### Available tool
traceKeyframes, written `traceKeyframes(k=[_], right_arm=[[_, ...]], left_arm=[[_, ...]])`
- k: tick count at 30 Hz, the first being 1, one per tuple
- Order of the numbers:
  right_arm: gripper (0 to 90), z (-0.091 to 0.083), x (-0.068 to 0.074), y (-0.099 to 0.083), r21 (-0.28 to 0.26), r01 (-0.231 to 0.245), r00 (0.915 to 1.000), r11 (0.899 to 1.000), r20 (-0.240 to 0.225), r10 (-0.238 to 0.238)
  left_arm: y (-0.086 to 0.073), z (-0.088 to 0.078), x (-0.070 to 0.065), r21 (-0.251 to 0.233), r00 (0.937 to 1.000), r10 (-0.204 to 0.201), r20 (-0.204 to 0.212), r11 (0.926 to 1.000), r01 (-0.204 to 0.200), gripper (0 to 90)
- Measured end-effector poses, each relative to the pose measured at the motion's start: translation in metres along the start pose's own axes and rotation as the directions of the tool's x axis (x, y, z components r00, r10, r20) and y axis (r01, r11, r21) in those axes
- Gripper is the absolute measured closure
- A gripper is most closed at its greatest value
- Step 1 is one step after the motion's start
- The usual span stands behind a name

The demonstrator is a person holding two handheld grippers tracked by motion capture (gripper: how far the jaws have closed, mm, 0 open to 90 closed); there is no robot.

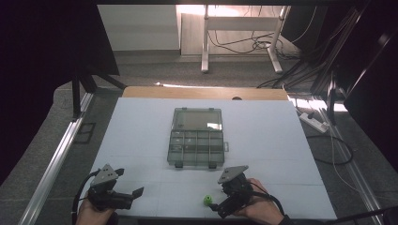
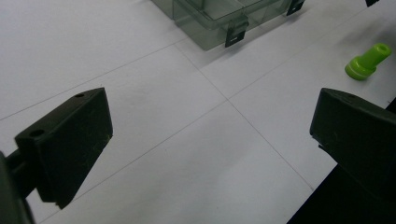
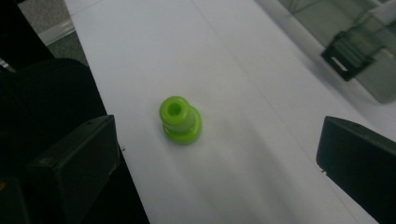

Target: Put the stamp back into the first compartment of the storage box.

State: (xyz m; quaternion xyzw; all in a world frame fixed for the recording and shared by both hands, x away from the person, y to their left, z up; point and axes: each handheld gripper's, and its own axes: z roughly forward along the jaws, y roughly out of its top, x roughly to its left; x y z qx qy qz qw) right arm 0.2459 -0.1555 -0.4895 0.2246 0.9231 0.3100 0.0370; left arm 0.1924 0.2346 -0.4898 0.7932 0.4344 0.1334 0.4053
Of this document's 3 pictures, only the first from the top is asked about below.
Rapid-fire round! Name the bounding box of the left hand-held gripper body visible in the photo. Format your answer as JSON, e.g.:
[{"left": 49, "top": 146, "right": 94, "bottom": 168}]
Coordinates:
[{"left": 87, "top": 163, "right": 135, "bottom": 211}]

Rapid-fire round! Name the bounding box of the black curtain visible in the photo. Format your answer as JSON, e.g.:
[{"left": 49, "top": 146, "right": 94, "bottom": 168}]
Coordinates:
[
  {"left": 343, "top": 27, "right": 398, "bottom": 173},
  {"left": 0, "top": 0, "right": 120, "bottom": 186}
]

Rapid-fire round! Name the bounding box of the white desk frame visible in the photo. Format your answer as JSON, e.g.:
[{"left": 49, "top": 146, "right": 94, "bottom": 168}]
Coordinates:
[{"left": 201, "top": 4, "right": 290, "bottom": 75}]

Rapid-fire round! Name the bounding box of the clear grey compartment box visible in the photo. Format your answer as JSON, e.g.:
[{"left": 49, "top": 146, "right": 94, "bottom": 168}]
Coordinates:
[{"left": 166, "top": 107, "right": 230, "bottom": 170}]

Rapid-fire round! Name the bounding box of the person's left hand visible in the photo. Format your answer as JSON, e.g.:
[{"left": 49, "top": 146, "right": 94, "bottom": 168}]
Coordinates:
[{"left": 75, "top": 197, "right": 115, "bottom": 225}]

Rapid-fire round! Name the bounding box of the white cabinet panel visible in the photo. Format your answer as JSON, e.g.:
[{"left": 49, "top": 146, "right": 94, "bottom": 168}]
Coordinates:
[{"left": 97, "top": 4, "right": 181, "bottom": 52}]

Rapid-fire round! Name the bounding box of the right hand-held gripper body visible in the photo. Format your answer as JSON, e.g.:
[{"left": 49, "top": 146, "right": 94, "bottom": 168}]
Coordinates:
[{"left": 217, "top": 165, "right": 254, "bottom": 219}]

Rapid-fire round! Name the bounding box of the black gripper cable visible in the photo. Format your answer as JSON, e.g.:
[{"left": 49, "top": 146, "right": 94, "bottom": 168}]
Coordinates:
[
  {"left": 71, "top": 169, "right": 101, "bottom": 225},
  {"left": 249, "top": 182, "right": 286, "bottom": 218}
]

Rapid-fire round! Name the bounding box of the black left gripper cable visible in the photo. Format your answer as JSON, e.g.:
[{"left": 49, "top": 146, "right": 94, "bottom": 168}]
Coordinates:
[{"left": 71, "top": 169, "right": 101, "bottom": 225}]

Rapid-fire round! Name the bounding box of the white table mat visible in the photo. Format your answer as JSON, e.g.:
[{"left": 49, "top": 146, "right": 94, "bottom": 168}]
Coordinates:
[{"left": 74, "top": 97, "right": 338, "bottom": 220}]

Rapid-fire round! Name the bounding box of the black rod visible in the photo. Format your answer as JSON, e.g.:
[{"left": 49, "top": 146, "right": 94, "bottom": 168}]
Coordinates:
[{"left": 343, "top": 204, "right": 398, "bottom": 225}]

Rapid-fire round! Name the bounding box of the white power strip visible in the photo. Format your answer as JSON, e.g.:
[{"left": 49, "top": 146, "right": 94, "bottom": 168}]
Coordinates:
[{"left": 298, "top": 112, "right": 330, "bottom": 134}]

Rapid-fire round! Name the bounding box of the black looped floor cable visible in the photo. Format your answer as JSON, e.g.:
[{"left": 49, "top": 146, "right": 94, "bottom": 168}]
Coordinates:
[{"left": 306, "top": 134, "right": 355, "bottom": 166}]

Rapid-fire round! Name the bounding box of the thin white floor cable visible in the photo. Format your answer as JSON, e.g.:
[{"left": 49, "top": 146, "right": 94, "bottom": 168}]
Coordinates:
[{"left": 328, "top": 125, "right": 361, "bottom": 193}]

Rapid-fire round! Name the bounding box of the tangle of black cables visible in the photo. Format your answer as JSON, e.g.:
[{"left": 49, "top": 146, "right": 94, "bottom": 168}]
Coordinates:
[{"left": 207, "top": 30, "right": 302, "bottom": 61}]

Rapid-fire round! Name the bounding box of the black metal stand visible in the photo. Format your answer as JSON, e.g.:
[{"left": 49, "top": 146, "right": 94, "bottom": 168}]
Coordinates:
[{"left": 70, "top": 62, "right": 128, "bottom": 122}]

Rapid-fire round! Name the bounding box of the square floor socket cover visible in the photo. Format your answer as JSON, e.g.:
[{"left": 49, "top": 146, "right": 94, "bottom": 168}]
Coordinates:
[{"left": 74, "top": 122, "right": 97, "bottom": 145}]

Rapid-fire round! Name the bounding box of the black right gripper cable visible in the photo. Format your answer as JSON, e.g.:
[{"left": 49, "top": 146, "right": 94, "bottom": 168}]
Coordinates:
[{"left": 249, "top": 182, "right": 286, "bottom": 218}]

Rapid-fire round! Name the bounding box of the bundle of black floor cables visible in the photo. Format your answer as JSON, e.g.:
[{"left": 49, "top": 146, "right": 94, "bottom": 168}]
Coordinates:
[{"left": 256, "top": 54, "right": 334, "bottom": 90}]

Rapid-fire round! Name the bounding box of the person's right hand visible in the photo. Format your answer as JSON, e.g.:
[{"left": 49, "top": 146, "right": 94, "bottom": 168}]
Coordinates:
[{"left": 234, "top": 177, "right": 284, "bottom": 225}]

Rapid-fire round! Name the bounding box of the aluminium floor rail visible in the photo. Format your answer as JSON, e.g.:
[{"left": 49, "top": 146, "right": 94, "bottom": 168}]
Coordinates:
[
  {"left": 313, "top": 101, "right": 385, "bottom": 220},
  {"left": 18, "top": 92, "right": 96, "bottom": 225}
]

